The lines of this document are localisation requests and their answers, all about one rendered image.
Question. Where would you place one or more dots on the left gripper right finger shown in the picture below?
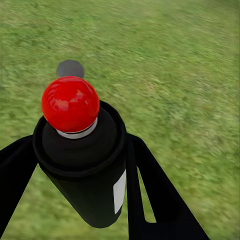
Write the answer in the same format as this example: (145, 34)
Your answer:
(174, 220)

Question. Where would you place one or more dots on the pesticide atomizer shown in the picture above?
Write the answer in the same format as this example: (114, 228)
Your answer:
(80, 144)

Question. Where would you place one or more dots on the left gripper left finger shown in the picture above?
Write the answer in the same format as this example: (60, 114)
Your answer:
(17, 164)

